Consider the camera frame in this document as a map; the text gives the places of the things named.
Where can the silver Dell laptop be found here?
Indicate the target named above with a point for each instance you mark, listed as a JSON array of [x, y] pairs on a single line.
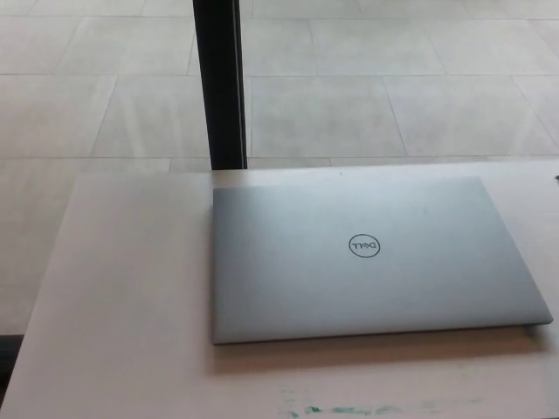
[[349, 270]]

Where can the black vertical window frame post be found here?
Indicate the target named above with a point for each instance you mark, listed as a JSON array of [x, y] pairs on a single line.
[[222, 83]]

